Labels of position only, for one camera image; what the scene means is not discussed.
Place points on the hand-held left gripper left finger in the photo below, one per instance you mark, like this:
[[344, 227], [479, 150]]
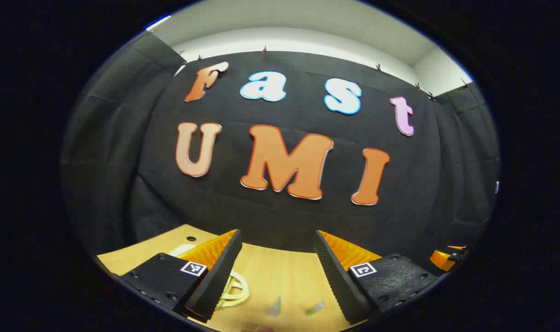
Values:
[[220, 281]]

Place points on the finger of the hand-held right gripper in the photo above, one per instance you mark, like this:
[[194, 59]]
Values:
[[443, 259]]

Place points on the white and green tube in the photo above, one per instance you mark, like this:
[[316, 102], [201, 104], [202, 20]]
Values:
[[314, 308]]

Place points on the white tube with green label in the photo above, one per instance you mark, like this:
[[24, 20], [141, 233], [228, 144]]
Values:
[[274, 306]]

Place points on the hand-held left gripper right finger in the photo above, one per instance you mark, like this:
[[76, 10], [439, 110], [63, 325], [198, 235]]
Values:
[[339, 286]]

